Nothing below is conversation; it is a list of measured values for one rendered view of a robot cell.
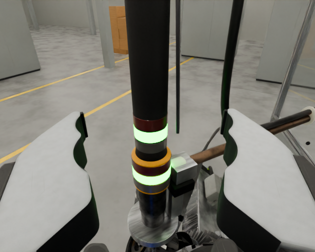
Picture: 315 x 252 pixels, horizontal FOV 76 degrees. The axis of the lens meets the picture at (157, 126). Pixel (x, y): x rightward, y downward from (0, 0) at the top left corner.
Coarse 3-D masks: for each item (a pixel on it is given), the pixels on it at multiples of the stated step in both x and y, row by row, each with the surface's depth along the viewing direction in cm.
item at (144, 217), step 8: (160, 192) 23; (144, 200) 24; (152, 200) 23; (160, 200) 24; (144, 208) 25; (152, 208) 24; (160, 208) 25; (144, 216) 26; (152, 216) 25; (160, 216) 26; (144, 224) 27; (152, 224) 26; (160, 224) 27
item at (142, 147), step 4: (136, 140) 20; (164, 140) 20; (136, 144) 20; (140, 144) 20; (144, 144) 19; (148, 144) 19; (152, 144) 19; (156, 144) 19; (160, 144) 20; (164, 144) 20; (140, 148) 20; (144, 148) 20; (148, 148) 20; (152, 148) 20; (156, 148) 20; (160, 148) 20; (164, 148) 20; (144, 152) 20; (148, 152) 20; (152, 152) 20; (156, 152) 20
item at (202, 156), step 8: (296, 120) 33; (304, 120) 34; (272, 128) 31; (280, 128) 32; (288, 128) 33; (224, 144) 28; (200, 152) 26; (208, 152) 26; (216, 152) 27; (200, 160) 26
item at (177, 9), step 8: (176, 0) 14; (176, 8) 14; (176, 16) 14; (176, 24) 15; (176, 32) 15; (176, 40) 15; (176, 48) 15; (176, 56) 16; (176, 64) 16; (176, 72) 16; (176, 80) 17; (176, 88) 17; (176, 96) 18; (176, 104) 18; (176, 112) 18; (176, 120) 19; (176, 128) 19
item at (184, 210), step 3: (183, 207) 56; (183, 210) 57; (186, 210) 59; (183, 213) 57; (180, 216) 54; (183, 216) 54; (180, 219) 53; (180, 222) 57; (177, 228) 56; (192, 246) 46
